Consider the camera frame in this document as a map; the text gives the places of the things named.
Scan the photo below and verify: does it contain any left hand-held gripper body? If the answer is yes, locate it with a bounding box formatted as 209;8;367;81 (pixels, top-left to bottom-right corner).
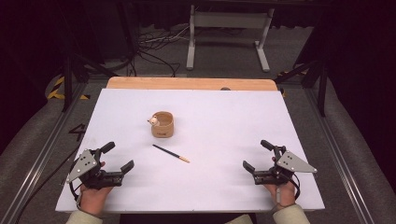
65;147;125;190

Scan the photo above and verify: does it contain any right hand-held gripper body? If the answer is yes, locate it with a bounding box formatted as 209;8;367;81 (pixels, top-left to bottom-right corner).
252;145;318;187

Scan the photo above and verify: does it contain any black pen with wooden tip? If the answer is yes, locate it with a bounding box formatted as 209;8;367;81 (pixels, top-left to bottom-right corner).
151;144;191;164

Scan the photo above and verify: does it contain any wooden cup with bear figure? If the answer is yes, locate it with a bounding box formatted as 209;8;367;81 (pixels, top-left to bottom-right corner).
147;111;175;139

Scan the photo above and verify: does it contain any person's right hand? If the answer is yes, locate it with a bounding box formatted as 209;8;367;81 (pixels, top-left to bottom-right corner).
263;157;297;213

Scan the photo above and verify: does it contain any person's left hand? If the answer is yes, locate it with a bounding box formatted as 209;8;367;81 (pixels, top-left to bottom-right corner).
78;161;115;217

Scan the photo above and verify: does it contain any black tape floor mark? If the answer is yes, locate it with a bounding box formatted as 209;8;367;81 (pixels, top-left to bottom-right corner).
68;123;88;143

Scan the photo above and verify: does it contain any white table mat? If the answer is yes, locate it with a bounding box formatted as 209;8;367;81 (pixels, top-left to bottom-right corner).
55;88;326;215

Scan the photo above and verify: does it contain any yellow black floor tape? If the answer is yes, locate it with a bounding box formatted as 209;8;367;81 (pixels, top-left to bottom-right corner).
46;76;92;102

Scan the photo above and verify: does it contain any black tripod stand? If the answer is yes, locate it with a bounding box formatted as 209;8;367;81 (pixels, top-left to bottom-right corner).
274;59;329;119
59;0;120;114

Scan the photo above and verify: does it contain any wooden board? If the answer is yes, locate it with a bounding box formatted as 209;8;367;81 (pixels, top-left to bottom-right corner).
106;76;278;92

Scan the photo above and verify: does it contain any white metal stand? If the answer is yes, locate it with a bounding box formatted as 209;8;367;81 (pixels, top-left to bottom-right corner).
185;4;276;74

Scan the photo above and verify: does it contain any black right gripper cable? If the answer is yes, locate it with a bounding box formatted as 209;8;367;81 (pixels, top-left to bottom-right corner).
288;173;302;201

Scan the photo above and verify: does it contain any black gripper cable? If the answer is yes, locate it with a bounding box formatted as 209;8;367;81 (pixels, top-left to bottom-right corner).
288;173;302;201
13;146;82;224

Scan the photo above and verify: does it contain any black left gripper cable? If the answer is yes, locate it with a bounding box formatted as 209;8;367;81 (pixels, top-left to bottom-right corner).
13;146;82;224

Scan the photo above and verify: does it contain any aluminium floor rail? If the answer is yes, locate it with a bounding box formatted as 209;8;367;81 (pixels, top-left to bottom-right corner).
303;88;376;224
0;81;91;224

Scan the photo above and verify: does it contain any bundle of floor cables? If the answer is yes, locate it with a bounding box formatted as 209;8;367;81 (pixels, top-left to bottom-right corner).
132;24;191;77

